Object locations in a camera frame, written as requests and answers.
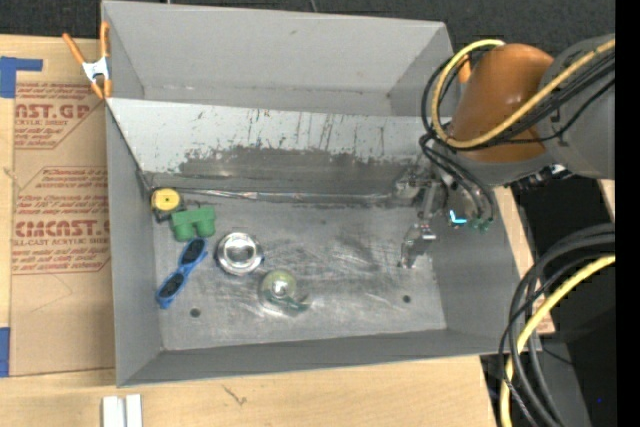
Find brown cardboard board red print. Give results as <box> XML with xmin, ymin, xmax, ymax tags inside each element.
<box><xmin>0</xmin><ymin>33</ymin><xmax>117</xmax><ymax>379</ymax></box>

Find clear glass ball green base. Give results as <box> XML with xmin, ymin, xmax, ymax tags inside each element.
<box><xmin>257</xmin><ymin>268</ymin><xmax>311</xmax><ymax>316</ymax></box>

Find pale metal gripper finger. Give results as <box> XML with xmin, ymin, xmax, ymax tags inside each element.
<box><xmin>398</xmin><ymin>223</ymin><xmax>438</xmax><ymax>270</ymax></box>
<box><xmin>418</xmin><ymin>182</ymin><xmax>443</xmax><ymax>221</ymax></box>

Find grey metal bin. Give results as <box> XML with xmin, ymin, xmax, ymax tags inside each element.
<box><xmin>99</xmin><ymin>0</ymin><xmax>544</xmax><ymax>389</ymax></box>

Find green double-cylinder toy block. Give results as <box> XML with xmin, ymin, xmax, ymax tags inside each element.
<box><xmin>169</xmin><ymin>205</ymin><xmax>217</xmax><ymax>243</ymax></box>

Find clear glass round dish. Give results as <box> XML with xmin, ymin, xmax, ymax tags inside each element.
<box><xmin>214</xmin><ymin>230</ymin><xmax>265</xmax><ymax>277</ymax></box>

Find yellow and black round thing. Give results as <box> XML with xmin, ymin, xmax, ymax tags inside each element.
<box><xmin>149</xmin><ymin>187</ymin><xmax>187</xmax><ymax>224</ymax></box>

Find blue sunglasses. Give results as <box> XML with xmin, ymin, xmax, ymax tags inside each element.
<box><xmin>154</xmin><ymin>237</ymin><xmax>209</xmax><ymax>310</ymax></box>

